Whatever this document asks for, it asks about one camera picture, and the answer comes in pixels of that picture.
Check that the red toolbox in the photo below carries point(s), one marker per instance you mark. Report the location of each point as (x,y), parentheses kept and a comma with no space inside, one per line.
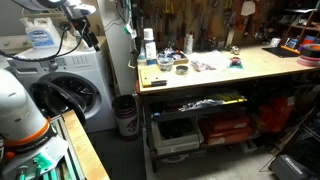
(226,128)

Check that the crumpled grey cloth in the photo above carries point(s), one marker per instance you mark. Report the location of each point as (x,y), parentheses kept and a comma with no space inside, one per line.
(200,104)

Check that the black hard case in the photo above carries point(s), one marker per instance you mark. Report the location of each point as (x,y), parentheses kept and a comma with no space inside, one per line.
(286,168)

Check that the clear plastic container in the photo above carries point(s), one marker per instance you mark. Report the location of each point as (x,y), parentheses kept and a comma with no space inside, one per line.
(165,63)

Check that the white front-load washing machine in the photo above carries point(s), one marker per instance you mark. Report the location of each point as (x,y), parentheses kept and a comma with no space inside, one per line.
(83,66)

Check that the wooden workbench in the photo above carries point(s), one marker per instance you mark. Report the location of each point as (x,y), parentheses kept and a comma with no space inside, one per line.
(173,115)

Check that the shiny metal fitting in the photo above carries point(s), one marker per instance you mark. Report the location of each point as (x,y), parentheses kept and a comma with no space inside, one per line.
(235,50)

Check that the green robot mounting clamp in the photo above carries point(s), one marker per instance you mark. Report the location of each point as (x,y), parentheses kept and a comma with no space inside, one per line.
(43,161)

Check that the red and teal small item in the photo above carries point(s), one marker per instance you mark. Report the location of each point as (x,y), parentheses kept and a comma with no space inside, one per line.
(235,61)

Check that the brown pegboard with tools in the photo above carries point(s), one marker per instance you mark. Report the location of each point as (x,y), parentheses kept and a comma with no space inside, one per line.
(213,20)

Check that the printed round waste bin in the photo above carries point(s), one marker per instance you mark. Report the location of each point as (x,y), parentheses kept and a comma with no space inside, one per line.
(126,120)

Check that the white flat hanging tool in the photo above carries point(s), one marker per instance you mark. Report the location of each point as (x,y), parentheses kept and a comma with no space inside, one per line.
(247,8)

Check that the red tape roll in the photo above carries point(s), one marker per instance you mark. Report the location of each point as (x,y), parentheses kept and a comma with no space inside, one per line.
(308,42)

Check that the white plastic bottle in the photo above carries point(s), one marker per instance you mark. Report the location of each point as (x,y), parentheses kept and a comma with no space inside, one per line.
(189,45)

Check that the brown wooden cutting board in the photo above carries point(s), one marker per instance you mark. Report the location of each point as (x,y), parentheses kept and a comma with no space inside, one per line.
(148,75)

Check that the small black flat device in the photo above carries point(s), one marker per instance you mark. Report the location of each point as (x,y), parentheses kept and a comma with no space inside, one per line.
(159,83)

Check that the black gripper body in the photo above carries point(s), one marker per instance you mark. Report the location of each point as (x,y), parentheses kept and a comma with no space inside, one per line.
(80,26)

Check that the large white detergent jug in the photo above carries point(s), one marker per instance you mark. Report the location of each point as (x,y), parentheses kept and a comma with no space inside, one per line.
(41,38)

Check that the red bag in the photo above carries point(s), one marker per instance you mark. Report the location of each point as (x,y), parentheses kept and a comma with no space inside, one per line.
(276,115)

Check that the wooden cubby shelf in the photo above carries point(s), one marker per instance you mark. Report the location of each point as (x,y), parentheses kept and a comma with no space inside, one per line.
(308,29)

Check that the white plastic storage bin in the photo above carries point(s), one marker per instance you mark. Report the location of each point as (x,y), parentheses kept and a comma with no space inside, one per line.
(176,145)

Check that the clear plastic bag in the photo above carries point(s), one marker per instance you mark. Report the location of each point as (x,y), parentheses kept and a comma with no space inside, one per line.
(213,60)

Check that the yellow and black long tool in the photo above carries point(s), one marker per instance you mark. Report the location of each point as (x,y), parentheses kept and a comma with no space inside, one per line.
(233,99)

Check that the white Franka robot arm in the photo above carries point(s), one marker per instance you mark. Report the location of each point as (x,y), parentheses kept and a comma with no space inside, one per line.
(16,106)

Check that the black and orange tape roll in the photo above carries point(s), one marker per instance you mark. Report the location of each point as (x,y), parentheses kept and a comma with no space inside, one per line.
(311,50)

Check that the pink tape roll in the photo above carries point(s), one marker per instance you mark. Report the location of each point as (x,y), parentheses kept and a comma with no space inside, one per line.
(308,61)

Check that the black flat tray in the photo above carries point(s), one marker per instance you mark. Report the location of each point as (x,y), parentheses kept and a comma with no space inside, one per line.
(280,51)

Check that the small white detergent bottle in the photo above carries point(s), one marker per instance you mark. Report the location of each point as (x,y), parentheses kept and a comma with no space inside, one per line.
(77,45)

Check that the shallow wooden tray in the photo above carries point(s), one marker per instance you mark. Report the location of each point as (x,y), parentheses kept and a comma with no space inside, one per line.
(181,61)

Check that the blue hand sanitizer bottle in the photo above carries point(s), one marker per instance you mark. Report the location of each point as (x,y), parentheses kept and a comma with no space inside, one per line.
(142,55)

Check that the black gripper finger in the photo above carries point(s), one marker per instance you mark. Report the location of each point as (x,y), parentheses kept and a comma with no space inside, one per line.
(84,42)
(93,41)

